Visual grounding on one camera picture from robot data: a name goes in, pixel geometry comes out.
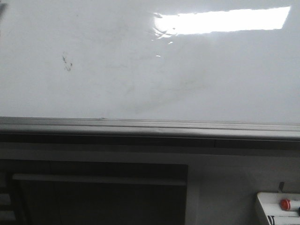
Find dark cabinet opening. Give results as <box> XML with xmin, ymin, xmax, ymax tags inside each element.
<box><xmin>0</xmin><ymin>159</ymin><xmax>188</xmax><ymax>225</ymax></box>

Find grey aluminium whiteboard tray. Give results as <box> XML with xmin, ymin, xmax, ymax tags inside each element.
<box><xmin>0</xmin><ymin>117</ymin><xmax>300</xmax><ymax>148</ymax></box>

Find white whiteboard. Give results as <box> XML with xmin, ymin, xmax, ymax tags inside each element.
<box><xmin>0</xmin><ymin>0</ymin><xmax>300</xmax><ymax>123</ymax></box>

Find red emergency stop button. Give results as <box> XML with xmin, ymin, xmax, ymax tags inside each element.
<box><xmin>280</xmin><ymin>199</ymin><xmax>291</xmax><ymax>211</ymax></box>

